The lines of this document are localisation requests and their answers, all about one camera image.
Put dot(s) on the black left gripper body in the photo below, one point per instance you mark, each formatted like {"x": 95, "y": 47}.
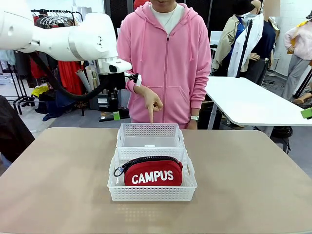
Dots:
{"x": 112, "y": 81}

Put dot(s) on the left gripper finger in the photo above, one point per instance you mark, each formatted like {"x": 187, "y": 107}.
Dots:
{"x": 117, "y": 114}
{"x": 110, "y": 102}

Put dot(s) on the red CAMPUS zip pouch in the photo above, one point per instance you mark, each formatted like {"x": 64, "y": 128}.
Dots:
{"x": 151, "y": 165}

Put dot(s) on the person's right forearm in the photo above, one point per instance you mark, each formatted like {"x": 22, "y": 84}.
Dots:
{"x": 134, "y": 84}

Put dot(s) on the person's left forearm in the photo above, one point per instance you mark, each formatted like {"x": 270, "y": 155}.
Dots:
{"x": 201, "y": 95}

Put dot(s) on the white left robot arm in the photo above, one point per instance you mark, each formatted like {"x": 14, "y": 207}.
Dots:
{"x": 85, "y": 41}

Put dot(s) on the person's right hand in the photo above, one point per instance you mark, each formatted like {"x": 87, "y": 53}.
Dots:
{"x": 152, "y": 101}

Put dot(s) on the person's left hand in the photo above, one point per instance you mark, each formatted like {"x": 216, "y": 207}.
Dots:
{"x": 193, "y": 124}

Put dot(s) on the grey storage box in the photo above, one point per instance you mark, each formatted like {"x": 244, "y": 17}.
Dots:
{"x": 93, "y": 102}

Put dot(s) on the cream paper roll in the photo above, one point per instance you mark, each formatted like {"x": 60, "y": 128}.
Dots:
{"x": 90, "y": 78}

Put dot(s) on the grey paper roll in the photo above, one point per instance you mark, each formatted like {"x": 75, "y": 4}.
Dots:
{"x": 83, "y": 80}

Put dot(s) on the white perforated plastic basket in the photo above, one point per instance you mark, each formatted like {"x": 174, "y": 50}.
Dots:
{"x": 151, "y": 193}
{"x": 151, "y": 130}

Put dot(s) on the red hanging dress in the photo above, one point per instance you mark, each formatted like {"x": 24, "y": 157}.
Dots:
{"x": 70, "y": 75}

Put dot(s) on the blue denim garment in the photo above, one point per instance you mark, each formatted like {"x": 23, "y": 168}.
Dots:
{"x": 61, "y": 104}

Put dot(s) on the white work table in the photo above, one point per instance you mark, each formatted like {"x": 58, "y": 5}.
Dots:
{"x": 256, "y": 102}

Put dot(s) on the pink hoodie mannequin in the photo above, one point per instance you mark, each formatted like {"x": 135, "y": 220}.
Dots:
{"x": 299, "y": 44}

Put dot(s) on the yellow bag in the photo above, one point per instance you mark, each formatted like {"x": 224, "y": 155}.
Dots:
{"x": 40, "y": 92}

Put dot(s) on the person in pink hoodie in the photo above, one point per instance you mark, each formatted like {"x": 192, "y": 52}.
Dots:
{"x": 180, "y": 61}

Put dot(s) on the red hanging jacket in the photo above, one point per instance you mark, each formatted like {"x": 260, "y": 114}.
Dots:
{"x": 39, "y": 70}

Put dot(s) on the silver wristwatch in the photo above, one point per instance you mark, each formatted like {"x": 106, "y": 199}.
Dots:
{"x": 195, "y": 118}

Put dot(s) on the white t-shirt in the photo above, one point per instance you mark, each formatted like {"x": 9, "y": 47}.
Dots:
{"x": 167, "y": 17}

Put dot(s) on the black tripod pole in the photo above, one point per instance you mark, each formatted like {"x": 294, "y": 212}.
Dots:
{"x": 245, "y": 48}

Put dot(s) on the black metal clothes rack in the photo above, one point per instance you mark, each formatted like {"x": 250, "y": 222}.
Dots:
{"x": 56, "y": 11}

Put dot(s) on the dark grey hanging coat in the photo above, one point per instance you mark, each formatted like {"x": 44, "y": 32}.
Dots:
{"x": 23, "y": 65}

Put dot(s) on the white lab coat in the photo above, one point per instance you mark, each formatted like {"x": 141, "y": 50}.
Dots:
{"x": 254, "y": 36}

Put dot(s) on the black draped cloth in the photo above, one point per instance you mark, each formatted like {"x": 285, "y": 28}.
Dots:
{"x": 14, "y": 131}

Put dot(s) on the beige trench coat mannequin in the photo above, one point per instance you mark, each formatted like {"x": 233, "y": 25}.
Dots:
{"x": 225, "y": 46}

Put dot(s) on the light blue hanging garment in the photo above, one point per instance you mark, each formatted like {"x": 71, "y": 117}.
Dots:
{"x": 6, "y": 57}

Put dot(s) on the black hat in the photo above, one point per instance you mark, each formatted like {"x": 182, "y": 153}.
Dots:
{"x": 241, "y": 7}

